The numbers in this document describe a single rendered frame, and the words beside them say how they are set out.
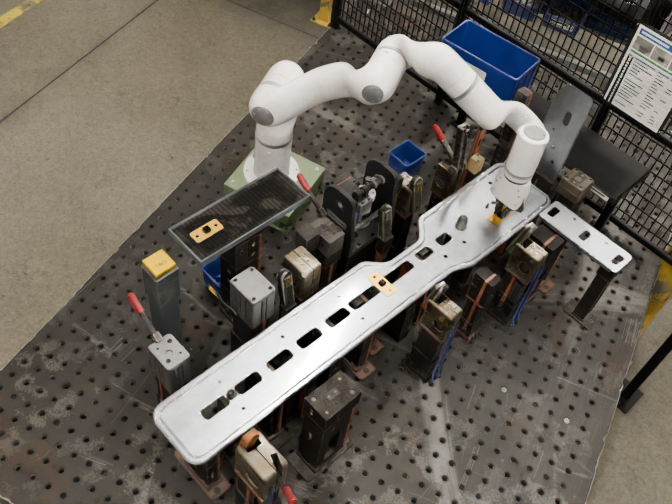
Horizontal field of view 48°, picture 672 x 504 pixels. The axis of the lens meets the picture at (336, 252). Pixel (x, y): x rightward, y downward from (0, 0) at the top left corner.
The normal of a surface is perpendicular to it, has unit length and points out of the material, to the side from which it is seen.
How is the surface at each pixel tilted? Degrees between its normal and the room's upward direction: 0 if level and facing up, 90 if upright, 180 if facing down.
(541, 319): 0
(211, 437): 0
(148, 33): 0
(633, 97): 90
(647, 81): 90
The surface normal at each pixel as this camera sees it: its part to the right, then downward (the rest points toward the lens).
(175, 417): 0.11, -0.62
